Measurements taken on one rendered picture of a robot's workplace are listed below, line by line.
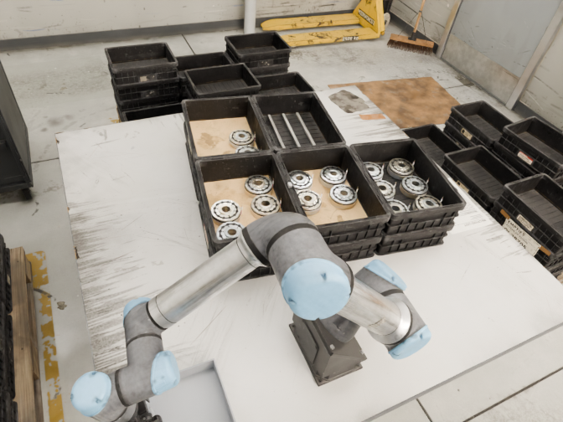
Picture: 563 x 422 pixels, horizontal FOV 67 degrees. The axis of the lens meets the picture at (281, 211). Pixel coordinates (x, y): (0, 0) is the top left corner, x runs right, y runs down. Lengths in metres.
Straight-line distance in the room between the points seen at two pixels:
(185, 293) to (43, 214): 1.99
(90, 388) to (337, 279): 0.51
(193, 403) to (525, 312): 1.15
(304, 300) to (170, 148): 1.36
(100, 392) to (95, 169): 1.19
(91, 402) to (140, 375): 0.09
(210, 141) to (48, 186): 1.45
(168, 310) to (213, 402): 0.42
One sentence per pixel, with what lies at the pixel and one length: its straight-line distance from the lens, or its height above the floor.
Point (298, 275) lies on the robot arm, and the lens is 0.75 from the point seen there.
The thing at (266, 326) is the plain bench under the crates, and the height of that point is 0.70.
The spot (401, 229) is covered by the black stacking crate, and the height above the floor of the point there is 0.84.
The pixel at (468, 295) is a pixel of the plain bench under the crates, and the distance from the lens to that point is 1.68.
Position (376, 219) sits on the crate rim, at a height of 0.93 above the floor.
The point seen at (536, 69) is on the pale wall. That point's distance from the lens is 4.34.
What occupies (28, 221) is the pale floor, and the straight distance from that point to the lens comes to 2.84.
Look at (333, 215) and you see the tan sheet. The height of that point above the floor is 0.83.
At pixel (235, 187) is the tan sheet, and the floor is 0.83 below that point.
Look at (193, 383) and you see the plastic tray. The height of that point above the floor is 0.70.
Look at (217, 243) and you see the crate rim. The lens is 1.29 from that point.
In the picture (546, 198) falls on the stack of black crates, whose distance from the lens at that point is 2.65.
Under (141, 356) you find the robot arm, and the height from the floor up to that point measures 1.08.
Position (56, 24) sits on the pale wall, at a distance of 4.57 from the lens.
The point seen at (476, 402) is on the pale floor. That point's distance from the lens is 2.33.
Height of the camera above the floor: 1.92
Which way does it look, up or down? 46 degrees down
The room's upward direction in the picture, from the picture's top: 8 degrees clockwise
